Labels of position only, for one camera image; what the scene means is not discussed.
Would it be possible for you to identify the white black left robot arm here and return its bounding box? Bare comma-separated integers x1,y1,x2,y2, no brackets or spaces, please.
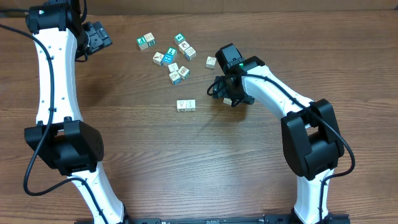
24,1,129,223

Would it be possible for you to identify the red-edged wooden letter block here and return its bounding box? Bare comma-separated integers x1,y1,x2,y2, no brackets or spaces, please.
186,100,196,111

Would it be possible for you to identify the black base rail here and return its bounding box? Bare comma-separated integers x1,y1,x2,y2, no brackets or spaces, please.
75,213,351,224

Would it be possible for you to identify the yellow-edged wooden block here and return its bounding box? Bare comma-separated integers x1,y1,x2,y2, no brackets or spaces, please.
223,98,232,105

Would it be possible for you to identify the green L wooden block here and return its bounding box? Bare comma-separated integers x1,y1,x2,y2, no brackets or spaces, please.
167,47,178,61

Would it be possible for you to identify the blue H wooden block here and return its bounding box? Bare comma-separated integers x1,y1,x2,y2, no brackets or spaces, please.
162,54,174,66

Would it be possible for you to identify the red picture wooden block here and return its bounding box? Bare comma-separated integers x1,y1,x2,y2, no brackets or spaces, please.
178,40,190,54

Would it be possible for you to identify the green 4 wooden block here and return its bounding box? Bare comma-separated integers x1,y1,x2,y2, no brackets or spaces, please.
174,32,185,45

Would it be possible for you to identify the wooden E letter block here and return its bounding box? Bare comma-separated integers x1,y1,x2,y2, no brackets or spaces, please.
205,56,216,69

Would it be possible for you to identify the white question mark block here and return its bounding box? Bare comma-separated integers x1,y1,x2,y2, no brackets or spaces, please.
168,63,179,73

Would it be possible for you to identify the green picture wooden block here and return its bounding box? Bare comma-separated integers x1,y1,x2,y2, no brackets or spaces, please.
136,36,149,50

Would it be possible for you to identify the brown picture wooden block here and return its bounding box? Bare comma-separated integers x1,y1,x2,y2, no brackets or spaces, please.
177,66,190,80

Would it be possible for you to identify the hammer picture wooden block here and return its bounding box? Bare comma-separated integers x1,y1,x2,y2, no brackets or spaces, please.
152,52,164,66

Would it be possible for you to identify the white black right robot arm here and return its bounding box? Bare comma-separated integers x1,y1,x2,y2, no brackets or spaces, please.
207,44,349,223

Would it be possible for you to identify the wooden A airplane block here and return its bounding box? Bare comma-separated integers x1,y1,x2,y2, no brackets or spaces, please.
177,100,187,111

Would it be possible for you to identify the green B wooden block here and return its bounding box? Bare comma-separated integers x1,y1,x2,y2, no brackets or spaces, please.
185,47,197,60

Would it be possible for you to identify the green R wooden block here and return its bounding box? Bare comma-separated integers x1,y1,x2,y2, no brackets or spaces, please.
144,32,156,47

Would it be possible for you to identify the blue D wooden block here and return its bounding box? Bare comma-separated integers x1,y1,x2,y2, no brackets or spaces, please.
169,71,181,85

